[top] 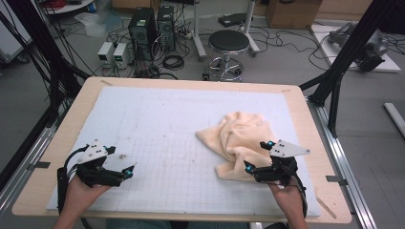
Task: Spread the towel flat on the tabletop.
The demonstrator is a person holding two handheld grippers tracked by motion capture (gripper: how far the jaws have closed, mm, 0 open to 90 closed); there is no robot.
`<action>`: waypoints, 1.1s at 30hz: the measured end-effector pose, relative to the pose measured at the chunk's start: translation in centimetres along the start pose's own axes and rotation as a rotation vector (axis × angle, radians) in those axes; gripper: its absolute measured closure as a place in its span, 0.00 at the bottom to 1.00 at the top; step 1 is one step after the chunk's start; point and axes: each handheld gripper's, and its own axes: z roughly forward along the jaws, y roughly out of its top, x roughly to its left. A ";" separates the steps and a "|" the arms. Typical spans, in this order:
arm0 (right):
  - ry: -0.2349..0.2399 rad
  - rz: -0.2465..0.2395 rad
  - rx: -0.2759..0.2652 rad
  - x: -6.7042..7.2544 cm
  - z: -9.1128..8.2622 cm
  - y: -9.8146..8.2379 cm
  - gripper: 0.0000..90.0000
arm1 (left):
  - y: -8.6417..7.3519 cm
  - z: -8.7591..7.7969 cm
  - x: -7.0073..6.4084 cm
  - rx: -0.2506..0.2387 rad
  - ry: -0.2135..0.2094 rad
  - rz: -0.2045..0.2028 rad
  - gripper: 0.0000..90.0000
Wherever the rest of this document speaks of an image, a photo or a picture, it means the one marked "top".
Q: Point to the beige towel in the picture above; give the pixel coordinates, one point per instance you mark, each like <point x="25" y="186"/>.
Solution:
<point x="238" y="143"/>

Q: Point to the light blue foam mat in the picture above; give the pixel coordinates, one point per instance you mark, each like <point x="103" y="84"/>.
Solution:
<point x="165" y="143"/>

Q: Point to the white power supply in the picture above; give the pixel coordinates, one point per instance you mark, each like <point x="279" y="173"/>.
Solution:
<point x="121" y="54"/>
<point x="105" y="52"/>

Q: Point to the brown tape strip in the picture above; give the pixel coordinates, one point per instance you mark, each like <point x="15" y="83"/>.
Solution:
<point x="325" y="207"/>

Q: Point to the slim black computer tower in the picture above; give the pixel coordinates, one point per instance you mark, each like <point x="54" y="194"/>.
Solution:
<point x="166" y="27"/>

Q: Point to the black round stool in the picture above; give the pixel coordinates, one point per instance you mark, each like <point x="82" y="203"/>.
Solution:
<point x="228" y="43"/>

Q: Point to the aluminium table rail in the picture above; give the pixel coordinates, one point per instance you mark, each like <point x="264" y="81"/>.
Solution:
<point x="347" y="165"/>
<point x="22" y="178"/>

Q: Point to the flat black device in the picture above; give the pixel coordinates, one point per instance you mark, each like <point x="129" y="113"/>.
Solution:
<point x="231" y="19"/>

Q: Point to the white floor platform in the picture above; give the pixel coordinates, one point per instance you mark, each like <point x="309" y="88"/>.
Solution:
<point x="390" y="65"/>

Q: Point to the black frame post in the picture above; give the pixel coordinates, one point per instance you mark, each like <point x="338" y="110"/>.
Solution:
<point x="47" y="57"/>
<point x="347" y="54"/>

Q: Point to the black tape strip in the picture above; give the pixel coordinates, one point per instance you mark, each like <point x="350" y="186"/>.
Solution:
<point x="39" y="165"/>
<point x="336" y="179"/>

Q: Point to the person's left hand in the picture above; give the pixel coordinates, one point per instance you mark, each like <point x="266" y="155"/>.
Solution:
<point x="81" y="192"/>

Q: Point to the cardboard box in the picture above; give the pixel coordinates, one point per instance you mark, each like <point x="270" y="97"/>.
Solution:
<point x="293" y="14"/>

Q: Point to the white tube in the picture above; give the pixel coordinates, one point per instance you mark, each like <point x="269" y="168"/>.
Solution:
<point x="394" y="117"/>

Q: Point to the large black computer tower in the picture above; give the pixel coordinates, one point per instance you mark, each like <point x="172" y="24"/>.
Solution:
<point x="141" y="31"/>

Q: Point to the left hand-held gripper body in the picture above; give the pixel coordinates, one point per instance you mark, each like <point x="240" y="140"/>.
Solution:
<point x="95" y="176"/>

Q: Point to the round white table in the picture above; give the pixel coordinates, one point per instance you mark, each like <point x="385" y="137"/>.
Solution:
<point x="71" y="6"/>

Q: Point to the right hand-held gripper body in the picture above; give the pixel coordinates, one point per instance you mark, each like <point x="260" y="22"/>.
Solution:
<point x="280" y="168"/>

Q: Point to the person's right hand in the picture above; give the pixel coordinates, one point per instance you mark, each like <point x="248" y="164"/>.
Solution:
<point x="286" y="195"/>

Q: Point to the clear plastic bag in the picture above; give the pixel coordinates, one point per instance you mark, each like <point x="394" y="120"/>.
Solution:
<point x="95" y="23"/>

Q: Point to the white desk leg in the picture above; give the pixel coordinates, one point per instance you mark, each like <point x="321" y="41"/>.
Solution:
<point x="250" y="28"/>
<point x="198" y="35"/>

